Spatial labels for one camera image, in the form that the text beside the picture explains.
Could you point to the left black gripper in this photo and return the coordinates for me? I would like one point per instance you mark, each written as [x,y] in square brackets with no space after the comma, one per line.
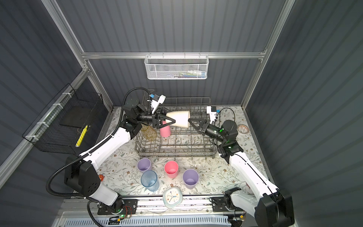
[155,120]

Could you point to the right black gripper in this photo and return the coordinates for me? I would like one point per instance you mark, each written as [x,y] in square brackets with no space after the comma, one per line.
[207,126]

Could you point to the pink cup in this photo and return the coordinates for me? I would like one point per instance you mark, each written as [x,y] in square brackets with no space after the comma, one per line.
[165,131]
[171,169]

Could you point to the clear amber glass cup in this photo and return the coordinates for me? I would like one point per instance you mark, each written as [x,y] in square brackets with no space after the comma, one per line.
[149,132]

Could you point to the beige cup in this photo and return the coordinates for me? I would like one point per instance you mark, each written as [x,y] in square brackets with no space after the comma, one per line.
[181,118]

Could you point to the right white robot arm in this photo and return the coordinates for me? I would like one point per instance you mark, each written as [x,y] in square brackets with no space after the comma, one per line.
[270,206]

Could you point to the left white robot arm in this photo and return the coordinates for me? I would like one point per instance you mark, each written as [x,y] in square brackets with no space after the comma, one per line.
[80,172]

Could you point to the small patterned dish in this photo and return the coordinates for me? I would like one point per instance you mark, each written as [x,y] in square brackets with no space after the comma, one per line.
[243,129]

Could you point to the lilac cup left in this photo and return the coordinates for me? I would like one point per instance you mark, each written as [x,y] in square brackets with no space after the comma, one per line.
[144,165]

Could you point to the lilac cup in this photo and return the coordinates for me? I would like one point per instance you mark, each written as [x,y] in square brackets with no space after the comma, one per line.
[190,178]
[144,165]

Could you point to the lilac cup front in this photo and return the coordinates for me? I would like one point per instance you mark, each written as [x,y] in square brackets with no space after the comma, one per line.
[190,178]

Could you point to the items in white basket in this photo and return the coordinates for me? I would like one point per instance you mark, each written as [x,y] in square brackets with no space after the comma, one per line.
[194,74]

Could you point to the clear blue cup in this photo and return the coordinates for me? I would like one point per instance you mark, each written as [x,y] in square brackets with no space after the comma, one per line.
[149,180]

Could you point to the white mint clock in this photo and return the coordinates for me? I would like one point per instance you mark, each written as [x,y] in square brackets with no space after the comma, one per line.
[172,197]

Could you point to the yellow marker pen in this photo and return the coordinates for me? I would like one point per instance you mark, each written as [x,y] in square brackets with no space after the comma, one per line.
[81,137]

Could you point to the red round sticker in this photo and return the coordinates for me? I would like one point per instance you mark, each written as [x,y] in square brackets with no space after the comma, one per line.
[101,177]

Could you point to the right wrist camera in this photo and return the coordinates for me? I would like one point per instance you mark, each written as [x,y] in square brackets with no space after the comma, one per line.
[212,112]

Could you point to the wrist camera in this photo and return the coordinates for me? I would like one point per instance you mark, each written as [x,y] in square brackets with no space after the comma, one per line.
[212,112]
[156,101]

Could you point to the grey wire dish rack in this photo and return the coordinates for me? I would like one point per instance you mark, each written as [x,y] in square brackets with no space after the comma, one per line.
[183,142]

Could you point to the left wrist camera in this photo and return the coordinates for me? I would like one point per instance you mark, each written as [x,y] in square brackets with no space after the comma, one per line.
[156,101]

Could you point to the white mesh wall basket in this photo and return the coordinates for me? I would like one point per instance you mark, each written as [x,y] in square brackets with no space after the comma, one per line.
[158,68]

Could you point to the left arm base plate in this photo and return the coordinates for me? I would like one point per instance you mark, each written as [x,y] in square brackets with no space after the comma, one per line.
[120,207]

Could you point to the black wire wall basket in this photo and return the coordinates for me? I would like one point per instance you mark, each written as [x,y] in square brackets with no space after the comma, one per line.
[59,129]

